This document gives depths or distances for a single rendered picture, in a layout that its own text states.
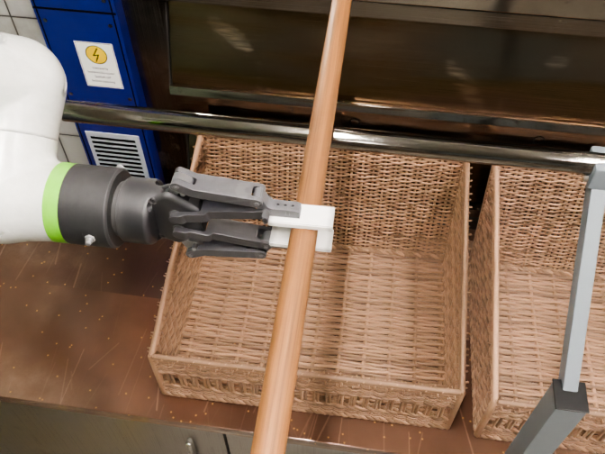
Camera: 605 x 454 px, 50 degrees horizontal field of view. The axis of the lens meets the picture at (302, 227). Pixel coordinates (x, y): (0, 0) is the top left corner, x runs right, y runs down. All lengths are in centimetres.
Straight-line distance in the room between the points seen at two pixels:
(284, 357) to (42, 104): 39
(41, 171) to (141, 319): 69
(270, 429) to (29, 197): 36
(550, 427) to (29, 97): 78
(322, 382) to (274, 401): 56
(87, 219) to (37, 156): 10
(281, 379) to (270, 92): 76
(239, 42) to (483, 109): 47
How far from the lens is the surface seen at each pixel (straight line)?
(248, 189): 68
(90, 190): 73
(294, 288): 65
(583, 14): 120
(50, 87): 79
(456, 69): 124
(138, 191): 72
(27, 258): 157
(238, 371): 115
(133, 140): 145
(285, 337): 62
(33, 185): 76
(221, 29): 126
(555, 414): 95
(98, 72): 135
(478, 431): 127
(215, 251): 76
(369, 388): 114
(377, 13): 117
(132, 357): 136
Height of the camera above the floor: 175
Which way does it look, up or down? 51 degrees down
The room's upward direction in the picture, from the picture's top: straight up
